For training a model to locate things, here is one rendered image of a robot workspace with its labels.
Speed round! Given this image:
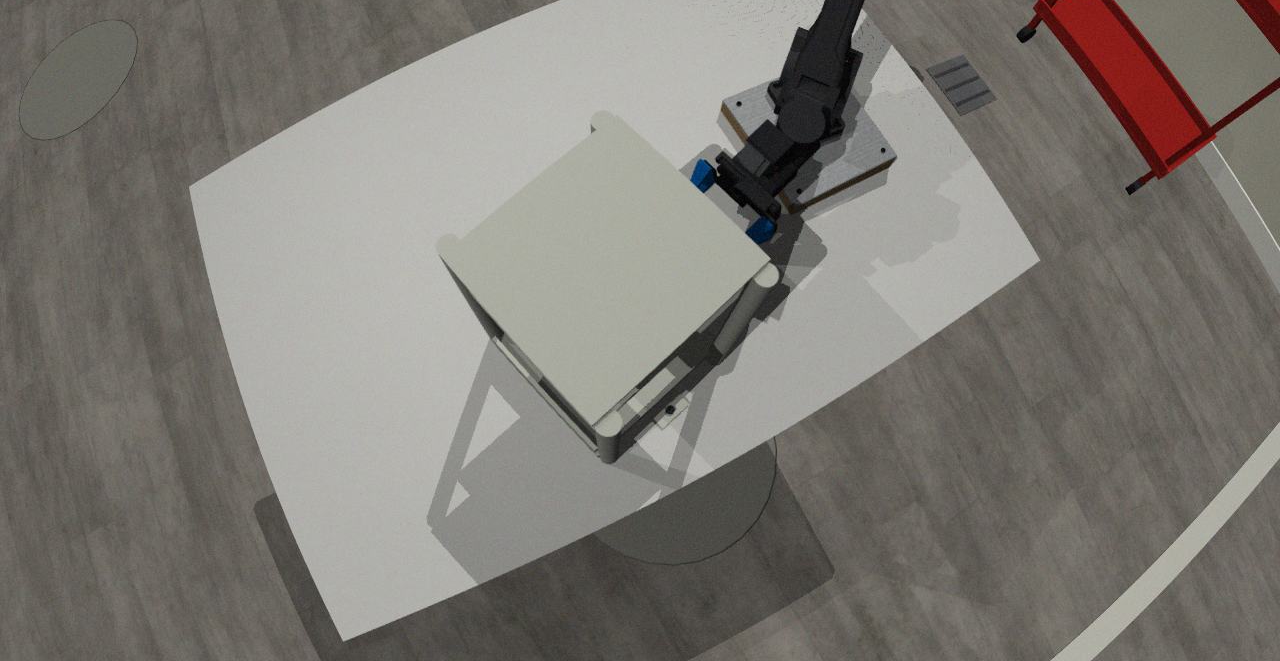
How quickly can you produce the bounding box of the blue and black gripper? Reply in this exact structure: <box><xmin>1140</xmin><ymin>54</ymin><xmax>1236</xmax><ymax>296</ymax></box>
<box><xmin>691</xmin><ymin>151</ymin><xmax>782</xmax><ymax>245</ymax></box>

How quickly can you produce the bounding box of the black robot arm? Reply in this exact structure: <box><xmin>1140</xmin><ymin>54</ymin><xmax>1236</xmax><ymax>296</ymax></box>
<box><xmin>732</xmin><ymin>0</ymin><xmax>865</xmax><ymax>197</ymax></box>

